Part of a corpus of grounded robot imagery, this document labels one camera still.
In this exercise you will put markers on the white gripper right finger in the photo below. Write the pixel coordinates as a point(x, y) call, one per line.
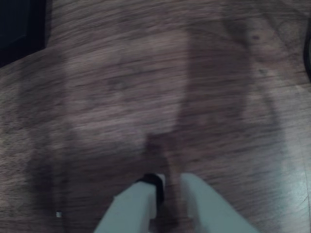
point(209, 211)

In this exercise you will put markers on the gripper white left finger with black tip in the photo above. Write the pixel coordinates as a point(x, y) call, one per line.
point(131, 208)

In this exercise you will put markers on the black shallow open box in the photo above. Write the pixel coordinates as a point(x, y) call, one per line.
point(17, 26)

